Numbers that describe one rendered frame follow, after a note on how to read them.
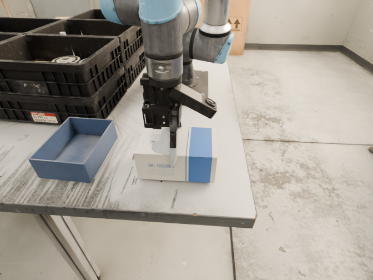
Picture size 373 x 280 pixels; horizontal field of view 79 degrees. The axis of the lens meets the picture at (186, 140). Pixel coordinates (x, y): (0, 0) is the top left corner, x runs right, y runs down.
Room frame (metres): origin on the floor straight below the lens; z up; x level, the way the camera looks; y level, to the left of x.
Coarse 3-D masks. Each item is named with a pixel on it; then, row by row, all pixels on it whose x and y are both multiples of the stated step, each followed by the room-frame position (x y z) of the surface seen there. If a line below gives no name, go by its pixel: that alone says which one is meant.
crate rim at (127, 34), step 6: (54, 24) 1.16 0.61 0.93; (36, 30) 1.04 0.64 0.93; (42, 30) 1.07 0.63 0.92; (132, 30) 1.07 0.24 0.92; (96, 36) 0.94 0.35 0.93; (102, 36) 0.94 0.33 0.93; (108, 36) 0.94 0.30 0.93; (114, 36) 0.94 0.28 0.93; (120, 36) 0.94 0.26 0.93; (126, 36) 0.99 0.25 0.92; (120, 42) 0.94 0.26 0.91
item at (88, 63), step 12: (24, 36) 0.96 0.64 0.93; (36, 36) 0.96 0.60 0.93; (48, 36) 0.95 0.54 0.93; (60, 36) 0.95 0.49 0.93; (72, 36) 0.94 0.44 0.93; (84, 36) 0.94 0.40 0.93; (108, 48) 0.81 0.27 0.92; (0, 60) 0.67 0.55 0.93; (12, 60) 0.67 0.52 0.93; (84, 60) 0.67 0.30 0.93; (96, 60) 0.71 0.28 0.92; (72, 72) 0.64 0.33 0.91
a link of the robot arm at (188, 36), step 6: (192, 30) 0.91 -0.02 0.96; (186, 36) 0.89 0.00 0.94; (192, 36) 0.89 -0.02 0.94; (186, 42) 0.88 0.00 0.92; (192, 42) 0.88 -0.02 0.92; (186, 48) 0.88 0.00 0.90; (192, 48) 0.87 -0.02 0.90; (186, 54) 0.89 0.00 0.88; (192, 54) 0.88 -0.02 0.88; (186, 60) 0.91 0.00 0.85
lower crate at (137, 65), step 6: (138, 54) 1.11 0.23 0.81; (132, 60) 1.02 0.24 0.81; (138, 60) 1.13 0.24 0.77; (126, 66) 0.94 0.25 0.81; (132, 66) 1.04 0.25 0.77; (138, 66) 1.12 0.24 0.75; (144, 66) 1.20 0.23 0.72; (126, 72) 0.96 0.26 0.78; (132, 72) 1.02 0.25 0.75; (138, 72) 1.11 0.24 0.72; (126, 78) 0.94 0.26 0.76; (132, 78) 1.02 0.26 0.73; (126, 84) 0.94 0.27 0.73
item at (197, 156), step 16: (144, 128) 0.51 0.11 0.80; (192, 128) 0.51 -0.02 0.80; (208, 128) 0.51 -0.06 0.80; (144, 144) 0.44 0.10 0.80; (192, 144) 0.44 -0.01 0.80; (208, 144) 0.44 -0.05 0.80; (144, 160) 0.40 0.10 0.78; (160, 160) 0.40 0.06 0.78; (192, 160) 0.39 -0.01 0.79; (208, 160) 0.39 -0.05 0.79; (144, 176) 0.40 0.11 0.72; (160, 176) 0.40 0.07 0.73; (176, 176) 0.40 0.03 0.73; (192, 176) 0.39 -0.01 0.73; (208, 176) 0.39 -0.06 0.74
